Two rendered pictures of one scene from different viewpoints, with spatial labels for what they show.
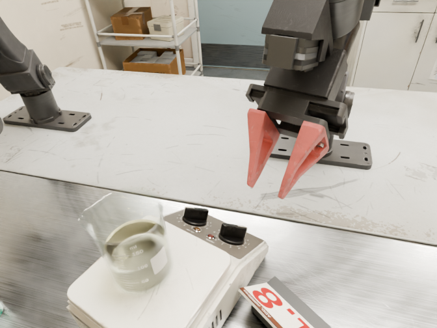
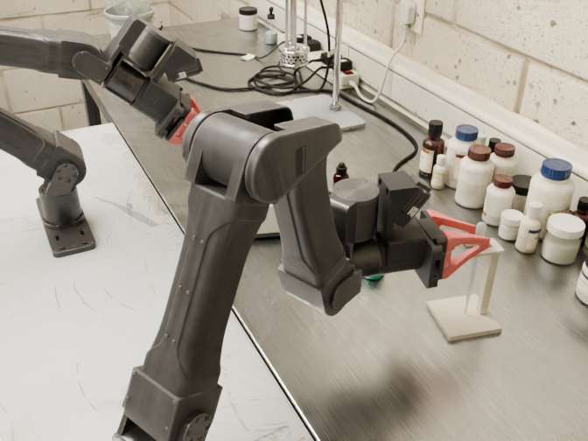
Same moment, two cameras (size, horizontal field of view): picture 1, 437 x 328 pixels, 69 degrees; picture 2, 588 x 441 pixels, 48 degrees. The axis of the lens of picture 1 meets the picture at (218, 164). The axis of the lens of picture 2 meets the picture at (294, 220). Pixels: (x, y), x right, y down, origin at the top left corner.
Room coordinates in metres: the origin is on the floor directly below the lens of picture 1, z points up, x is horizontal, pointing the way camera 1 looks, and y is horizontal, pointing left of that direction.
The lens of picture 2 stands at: (0.87, 0.80, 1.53)
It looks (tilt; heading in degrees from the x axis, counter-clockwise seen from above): 32 degrees down; 226
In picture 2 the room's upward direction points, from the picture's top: 1 degrees clockwise
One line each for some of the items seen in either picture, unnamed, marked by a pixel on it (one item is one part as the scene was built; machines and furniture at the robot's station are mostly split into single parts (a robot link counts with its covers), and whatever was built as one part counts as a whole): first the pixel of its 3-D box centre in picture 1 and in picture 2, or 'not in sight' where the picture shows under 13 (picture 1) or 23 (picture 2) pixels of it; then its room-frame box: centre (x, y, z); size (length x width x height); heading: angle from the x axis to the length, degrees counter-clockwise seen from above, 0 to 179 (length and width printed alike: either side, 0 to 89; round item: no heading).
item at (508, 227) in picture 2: not in sight; (510, 225); (-0.06, 0.38, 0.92); 0.04 x 0.04 x 0.04
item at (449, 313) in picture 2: not in sight; (469, 283); (0.18, 0.45, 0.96); 0.08 x 0.08 x 0.13; 60
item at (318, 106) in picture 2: not in sight; (290, 119); (-0.12, -0.23, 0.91); 0.30 x 0.20 x 0.01; 162
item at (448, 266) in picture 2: not in sight; (451, 241); (0.21, 0.43, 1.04); 0.09 x 0.07 x 0.07; 149
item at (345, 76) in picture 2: not in sight; (315, 58); (-0.44, -0.46, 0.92); 0.40 x 0.06 x 0.04; 72
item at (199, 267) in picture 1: (155, 277); not in sight; (0.18, 0.07, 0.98); 0.12 x 0.12 x 0.01; 54
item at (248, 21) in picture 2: not in sight; (248, 18); (-0.54, -0.86, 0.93); 0.06 x 0.06 x 0.06
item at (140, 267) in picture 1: (132, 244); not in sight; (0.19, 0.08, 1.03); 0.07 x 0.06 x 0.08; 95
